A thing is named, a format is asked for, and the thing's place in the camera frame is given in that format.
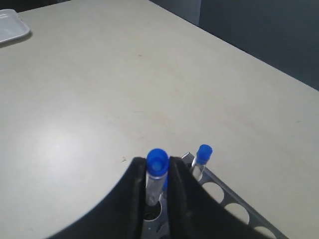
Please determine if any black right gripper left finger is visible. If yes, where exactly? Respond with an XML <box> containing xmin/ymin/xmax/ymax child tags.
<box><xmin>51</xmin><ymin>157</ymin><xmax>146</xmax><ymax>239</ymax></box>

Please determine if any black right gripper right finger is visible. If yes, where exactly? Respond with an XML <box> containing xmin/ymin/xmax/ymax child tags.
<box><xmin>167</xmin><ymin>156</ymin><xmax>268</xmax><ymax>239</ymax></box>

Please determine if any blue capped tube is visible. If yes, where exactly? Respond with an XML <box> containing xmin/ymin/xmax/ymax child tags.
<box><xmin>146</xmin><ymin>148</ymin><xmax>169</xmax><ymax>207</ymax></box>
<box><xmin>162</xmin><ymin>173</ymin><xmax>168</xmax><ymax>199</ymax></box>
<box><xmin>191</xmin><ymin>144</ymin><xmax>213</xmax><ymax>181</ymax></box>

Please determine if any stainless steel test tube rack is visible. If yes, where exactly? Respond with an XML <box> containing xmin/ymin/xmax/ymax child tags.
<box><xmin>141</xmin><ymin>152</ymin><xmax>287</xmax><ymax>239</ymax></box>

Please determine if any white plastic tray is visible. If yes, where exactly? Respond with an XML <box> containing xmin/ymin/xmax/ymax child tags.
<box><xmin>0</xmin><ymin>9</ymin><xmax>31</xmax><ymax>44</ymax></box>

